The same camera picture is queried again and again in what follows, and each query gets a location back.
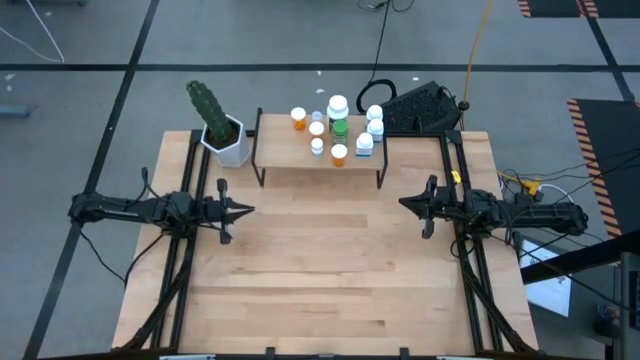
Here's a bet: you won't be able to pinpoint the coiled black cable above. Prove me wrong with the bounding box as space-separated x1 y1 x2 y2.
355 78 399 115

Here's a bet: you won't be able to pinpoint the green cap bottle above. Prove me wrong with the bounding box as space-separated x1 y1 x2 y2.
331 119 350 147

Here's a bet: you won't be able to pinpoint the black perforated box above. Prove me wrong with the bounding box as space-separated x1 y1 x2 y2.
382 80 464 134

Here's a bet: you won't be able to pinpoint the large white bottle red label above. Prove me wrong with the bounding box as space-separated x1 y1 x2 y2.
326 94 350 126

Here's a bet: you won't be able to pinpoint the wooden shelf black metal legs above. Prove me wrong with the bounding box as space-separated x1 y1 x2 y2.
251 107 390 190

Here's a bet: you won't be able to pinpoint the white hexagonal plant pot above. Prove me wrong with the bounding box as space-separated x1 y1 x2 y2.
199 114 251 169

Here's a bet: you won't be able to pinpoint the grey equipment stand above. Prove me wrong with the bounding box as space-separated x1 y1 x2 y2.
592 251 640 360

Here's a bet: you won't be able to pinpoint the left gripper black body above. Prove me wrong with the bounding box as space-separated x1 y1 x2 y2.
198 178 234 246

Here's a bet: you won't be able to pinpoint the black metal rig frame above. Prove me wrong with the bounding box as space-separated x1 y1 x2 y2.
112 128 539 360

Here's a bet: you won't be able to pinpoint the yellow cable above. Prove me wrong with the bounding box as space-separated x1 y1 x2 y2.
462 0 496 109

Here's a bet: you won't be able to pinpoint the black beam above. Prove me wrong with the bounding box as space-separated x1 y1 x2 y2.
519 228 640 286

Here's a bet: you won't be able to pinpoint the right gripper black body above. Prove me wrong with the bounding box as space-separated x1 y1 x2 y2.
422 174 470 240

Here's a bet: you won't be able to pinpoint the green cactus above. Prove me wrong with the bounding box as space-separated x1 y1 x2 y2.
185 79 236 144

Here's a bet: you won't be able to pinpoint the white screen panel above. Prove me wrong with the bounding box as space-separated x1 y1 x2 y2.
518 238 573 319

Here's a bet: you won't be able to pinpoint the black floor mat striped edge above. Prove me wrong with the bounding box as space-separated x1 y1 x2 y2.
566 98 640 240
517 0 640 20

